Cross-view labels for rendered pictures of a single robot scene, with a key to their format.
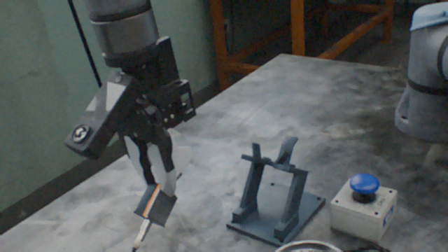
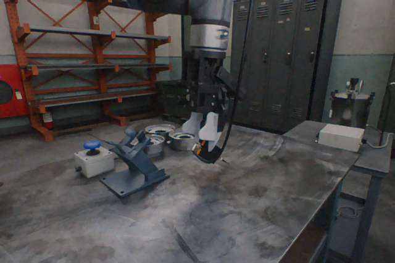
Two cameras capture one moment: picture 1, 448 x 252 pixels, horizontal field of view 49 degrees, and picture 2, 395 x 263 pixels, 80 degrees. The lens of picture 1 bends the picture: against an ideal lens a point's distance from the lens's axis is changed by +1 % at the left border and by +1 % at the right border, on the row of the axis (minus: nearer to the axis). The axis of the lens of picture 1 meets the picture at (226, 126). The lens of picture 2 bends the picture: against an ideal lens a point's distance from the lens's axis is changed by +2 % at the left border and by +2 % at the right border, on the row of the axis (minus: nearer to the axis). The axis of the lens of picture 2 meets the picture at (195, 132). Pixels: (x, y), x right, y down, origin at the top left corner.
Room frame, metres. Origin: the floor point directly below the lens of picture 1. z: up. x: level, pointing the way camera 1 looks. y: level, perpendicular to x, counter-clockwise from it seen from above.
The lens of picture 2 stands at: (1.08, 0.13, 1.07)
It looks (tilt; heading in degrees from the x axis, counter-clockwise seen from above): 17 degrees down; 185
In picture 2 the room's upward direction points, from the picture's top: straight up
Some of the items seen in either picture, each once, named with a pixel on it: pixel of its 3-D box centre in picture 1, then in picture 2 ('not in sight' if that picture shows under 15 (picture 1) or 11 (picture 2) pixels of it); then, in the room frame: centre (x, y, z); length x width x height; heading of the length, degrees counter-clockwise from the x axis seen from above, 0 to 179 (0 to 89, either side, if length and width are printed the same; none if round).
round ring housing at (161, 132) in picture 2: not in sight; (160, 133); (0.31, -0.07, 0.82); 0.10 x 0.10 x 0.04
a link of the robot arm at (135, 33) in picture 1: (124, 31); (210, 39); (0.59, 0.11, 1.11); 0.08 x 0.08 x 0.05
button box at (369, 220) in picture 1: (365, 206); (92, 161); (0.56, -0.19, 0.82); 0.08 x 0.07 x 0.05; 142
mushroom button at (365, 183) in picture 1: (363, 193); (92, 151); (0.55, -0.18, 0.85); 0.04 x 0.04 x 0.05
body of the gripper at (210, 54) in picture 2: (147, 89); (202, 81); (0.59, 0.10, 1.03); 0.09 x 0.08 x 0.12; 137
